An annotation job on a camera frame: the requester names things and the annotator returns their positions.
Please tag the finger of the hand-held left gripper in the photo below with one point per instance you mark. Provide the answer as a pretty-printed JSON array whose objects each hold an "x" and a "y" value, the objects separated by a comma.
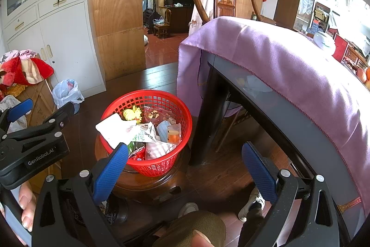
[
  {"x": 52, "y": 122},
  {"x": 18, "y": 109}
]

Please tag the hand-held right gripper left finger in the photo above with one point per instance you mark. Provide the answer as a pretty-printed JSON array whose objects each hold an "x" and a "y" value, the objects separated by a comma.
[{"x": 111, "y": 171}]

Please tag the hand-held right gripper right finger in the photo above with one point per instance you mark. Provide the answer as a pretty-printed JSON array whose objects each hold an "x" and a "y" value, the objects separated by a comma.
[{"x": 258, "y": 171}]

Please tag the white paper wrapper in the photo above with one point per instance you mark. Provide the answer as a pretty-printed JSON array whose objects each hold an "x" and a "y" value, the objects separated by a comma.
[{"x": 115, "y": 128}]

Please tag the red plastic basket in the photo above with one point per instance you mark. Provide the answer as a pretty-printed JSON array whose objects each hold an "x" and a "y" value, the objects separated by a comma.
[{"x": 162, "y": 166}]

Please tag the white green packet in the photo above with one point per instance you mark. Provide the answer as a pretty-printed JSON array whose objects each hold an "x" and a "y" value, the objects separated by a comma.
[{"x": 146, "y": 134}]

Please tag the yellow wrapper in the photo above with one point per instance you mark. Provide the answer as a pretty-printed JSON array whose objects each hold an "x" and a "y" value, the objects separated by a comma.
[{"x": 131, "y": 114}]

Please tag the blue face mask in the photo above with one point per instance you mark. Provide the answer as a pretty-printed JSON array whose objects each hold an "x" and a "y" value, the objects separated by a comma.
[{"x": 162, "y": 131}]

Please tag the clear snack packet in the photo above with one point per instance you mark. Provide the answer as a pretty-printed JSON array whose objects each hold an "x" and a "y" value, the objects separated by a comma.
[{"x": 154, "y": 114}]

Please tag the person's left hand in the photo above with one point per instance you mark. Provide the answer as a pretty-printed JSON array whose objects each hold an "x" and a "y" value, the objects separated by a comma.
[{"x": 27, "y": 200}]

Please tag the person's right hand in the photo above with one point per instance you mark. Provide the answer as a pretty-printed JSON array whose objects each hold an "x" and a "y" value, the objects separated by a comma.
[{"x": 202, "y": 239}]

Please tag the white cloth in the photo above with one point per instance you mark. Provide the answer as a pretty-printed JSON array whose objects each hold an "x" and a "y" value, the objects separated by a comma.
[{"x": 8, "y": 102}]

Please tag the white sneaker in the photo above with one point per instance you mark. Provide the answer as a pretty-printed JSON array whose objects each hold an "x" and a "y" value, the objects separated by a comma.
[
  {"x": 188, "y": 208},
  {"x": 251, "y": 203}
]

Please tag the white plastic bag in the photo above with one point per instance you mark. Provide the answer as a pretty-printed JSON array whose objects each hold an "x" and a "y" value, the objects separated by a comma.
[{"x": 68, "y": 93}]

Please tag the red plush blanket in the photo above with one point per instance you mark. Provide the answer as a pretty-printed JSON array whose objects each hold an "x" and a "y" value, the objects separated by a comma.
[{"x": 17, "y": 70}]

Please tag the round wooden stool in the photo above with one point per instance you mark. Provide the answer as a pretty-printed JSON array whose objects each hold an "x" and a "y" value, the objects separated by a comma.
[{"x": 162, "y": 186}]

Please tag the white glass door cupboard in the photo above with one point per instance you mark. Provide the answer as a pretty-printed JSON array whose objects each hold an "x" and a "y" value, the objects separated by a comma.
[{"x": 66, "y": 41}]

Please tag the person's olive trouser leg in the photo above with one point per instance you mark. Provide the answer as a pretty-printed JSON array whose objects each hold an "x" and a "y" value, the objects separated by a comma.
[{"x": 188, "y": 226}]

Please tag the purple tablecloth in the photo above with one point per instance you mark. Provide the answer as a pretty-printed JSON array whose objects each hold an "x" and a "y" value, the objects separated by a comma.
[{"x": 274, "y": 61}]

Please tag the red apple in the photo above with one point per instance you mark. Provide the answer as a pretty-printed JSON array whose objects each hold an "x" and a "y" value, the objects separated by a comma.
[{"x": 361, "y": 74}]

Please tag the small wooden chair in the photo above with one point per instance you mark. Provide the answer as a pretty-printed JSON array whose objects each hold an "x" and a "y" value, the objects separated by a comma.
[{"x": 162, "y": 30}]

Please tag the orange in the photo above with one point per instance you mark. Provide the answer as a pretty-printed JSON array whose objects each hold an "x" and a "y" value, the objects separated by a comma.
[{"x": 368, "y": 74}]

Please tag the white lidded ceramic bowl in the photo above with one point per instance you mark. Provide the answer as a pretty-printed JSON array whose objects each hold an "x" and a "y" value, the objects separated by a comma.
[{"x": 323, "y": 40}]

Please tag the red box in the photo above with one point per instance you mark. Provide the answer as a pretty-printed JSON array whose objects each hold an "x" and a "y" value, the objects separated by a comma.
[{"x": 340, "y": 47}]

